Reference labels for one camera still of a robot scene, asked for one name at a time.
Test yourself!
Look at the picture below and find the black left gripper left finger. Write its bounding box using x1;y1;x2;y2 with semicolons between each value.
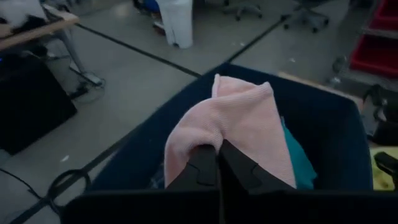
166;144;218;191

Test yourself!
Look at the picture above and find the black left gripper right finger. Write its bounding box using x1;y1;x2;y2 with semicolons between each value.
218;139;296;191

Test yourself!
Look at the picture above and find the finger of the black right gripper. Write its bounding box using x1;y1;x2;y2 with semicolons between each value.
374;151;398;180

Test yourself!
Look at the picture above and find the yellow shirt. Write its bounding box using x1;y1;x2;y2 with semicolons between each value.
369;146;398;191

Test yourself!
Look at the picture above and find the pale pink knit garment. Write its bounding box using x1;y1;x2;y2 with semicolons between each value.
164;73;297;189

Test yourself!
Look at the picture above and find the teal sock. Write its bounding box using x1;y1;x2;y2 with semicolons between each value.
281;118;318;190

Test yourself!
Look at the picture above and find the navy white striped fabric bin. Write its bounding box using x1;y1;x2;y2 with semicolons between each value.
46;62;374;206

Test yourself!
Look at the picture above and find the black office chair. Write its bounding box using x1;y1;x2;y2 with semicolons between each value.
281;0;330;34
222;0;264;22

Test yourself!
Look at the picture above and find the black box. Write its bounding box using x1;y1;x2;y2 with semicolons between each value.
0;54;78;156

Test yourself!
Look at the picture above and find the wooden table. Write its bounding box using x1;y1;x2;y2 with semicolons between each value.
0;4;106;88

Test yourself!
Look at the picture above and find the wire shelf with red bins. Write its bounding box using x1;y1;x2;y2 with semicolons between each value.
349;0;398;78

